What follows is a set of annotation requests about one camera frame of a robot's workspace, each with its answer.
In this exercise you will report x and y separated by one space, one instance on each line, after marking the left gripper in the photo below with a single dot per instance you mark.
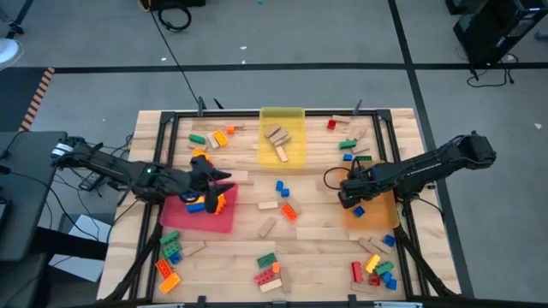
188 181

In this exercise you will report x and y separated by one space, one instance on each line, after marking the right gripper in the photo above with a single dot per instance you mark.
364 181

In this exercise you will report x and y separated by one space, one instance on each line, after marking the long orange block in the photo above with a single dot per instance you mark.
222 204
163 268

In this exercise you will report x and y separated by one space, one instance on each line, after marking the small blue block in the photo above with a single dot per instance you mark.
359 211
389 240
284 192
347 157
174 258
279 185
391 284
386 276

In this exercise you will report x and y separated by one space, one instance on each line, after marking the long yellow-orange block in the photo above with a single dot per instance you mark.
200 152
170 283

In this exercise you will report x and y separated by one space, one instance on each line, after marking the long blue block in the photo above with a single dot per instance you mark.
194 208
185 198

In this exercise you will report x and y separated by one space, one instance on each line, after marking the bright green long block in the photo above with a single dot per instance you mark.
347 144
169 237
384 268
171 249
197 139

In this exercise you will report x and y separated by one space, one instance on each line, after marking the long red block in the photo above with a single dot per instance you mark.
356 271

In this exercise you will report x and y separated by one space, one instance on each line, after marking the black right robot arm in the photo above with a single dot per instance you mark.
428 164

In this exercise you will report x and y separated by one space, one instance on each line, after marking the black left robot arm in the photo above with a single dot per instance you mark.
107 164

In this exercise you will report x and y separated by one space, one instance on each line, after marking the orange plastic bin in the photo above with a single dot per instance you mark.
381 216

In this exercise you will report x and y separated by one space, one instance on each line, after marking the pink plastic bin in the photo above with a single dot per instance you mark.
180 220

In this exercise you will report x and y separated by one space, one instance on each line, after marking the small red block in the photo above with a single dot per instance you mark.
374 280
331 124

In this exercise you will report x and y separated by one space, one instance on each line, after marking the orange six-stud block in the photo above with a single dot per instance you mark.
289 212

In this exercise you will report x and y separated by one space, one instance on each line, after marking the yellow plastic bin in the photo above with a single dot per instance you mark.
295 120

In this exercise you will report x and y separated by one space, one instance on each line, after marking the large red stud block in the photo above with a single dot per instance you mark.
265 276

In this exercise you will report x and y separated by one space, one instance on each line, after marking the black power adapter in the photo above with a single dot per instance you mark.
91 182

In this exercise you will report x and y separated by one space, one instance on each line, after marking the white paper sheet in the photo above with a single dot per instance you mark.
85 239

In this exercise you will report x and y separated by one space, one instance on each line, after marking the black equipment case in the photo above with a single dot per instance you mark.
175 3

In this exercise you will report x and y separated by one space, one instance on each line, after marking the black desk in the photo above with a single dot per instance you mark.
25 192

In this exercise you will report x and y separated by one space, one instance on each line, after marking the black computer cabinet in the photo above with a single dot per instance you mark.
492 30

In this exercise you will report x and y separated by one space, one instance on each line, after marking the orange black hazard strip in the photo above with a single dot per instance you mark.
38 96

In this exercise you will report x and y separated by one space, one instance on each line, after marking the black tripod leg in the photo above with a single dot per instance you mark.
17 23

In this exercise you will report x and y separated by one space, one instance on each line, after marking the black aluminium table frame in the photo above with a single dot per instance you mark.
240 114

